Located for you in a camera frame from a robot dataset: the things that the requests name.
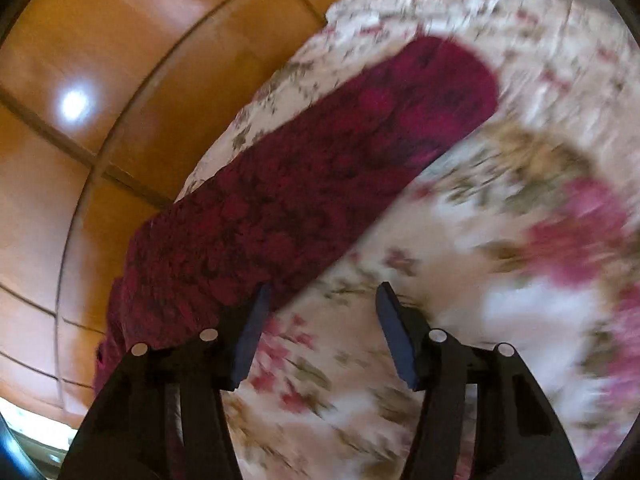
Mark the floral bedsheet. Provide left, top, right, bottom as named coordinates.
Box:
left=175, top=0, right=640, bottom=480

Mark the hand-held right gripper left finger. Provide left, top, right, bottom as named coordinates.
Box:
left=59, top=282, right=273, bottom=480

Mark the wooden wardrobe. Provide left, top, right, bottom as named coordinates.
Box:
left=0, top=0, right=416, bottom=416

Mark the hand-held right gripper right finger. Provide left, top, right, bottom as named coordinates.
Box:
left=375, top=281, right=583, bottom=480

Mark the dark red floral garment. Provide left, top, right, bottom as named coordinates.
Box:
left=92, top=35, right=501, bottom=396

